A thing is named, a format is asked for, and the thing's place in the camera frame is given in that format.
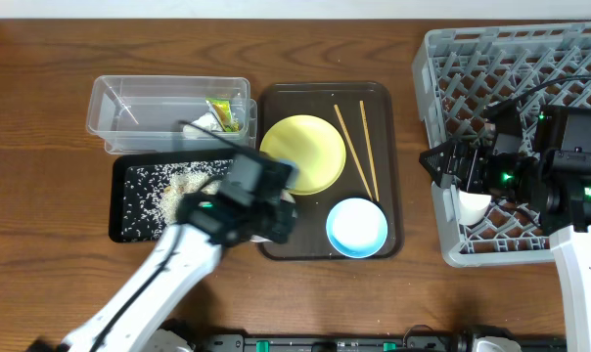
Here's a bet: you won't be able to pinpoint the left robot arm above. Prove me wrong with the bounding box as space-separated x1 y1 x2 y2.
25 224 269 352

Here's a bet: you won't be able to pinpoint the grey dishwasher rack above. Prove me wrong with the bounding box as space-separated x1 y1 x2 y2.
412 22 591 268

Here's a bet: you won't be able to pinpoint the brown serving tray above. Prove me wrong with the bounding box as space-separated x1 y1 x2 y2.
257 82 404 261

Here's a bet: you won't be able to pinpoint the black plastic tray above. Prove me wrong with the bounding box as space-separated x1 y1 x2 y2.
109 149 234 242

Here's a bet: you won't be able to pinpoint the white napkin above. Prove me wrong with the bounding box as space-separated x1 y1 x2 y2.
183 112 223 135

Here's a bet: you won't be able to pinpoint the rice and food scraps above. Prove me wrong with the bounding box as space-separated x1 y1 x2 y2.
119 159 232 242

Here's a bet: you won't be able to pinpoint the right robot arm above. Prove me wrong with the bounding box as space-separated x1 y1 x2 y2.
419 105 591 351

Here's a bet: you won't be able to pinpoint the blue bowl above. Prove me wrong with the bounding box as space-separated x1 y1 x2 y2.
325 198 388 259

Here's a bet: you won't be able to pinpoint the green yellow wrapper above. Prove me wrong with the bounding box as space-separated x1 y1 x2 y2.
206 99 240 133

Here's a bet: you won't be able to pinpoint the yellow plate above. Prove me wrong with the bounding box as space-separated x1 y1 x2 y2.
260 114 346 196

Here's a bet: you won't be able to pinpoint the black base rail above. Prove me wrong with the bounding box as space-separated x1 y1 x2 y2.
197 333 570 352

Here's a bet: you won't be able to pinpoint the white cup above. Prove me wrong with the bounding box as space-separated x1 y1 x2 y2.
458 191 491 226

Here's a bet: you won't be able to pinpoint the wooden chopstick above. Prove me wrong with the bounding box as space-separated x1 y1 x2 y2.
334 104 373 200
359 100 380 201

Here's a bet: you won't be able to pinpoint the clear plastic bin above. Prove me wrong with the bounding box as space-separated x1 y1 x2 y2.
86 75 257 154

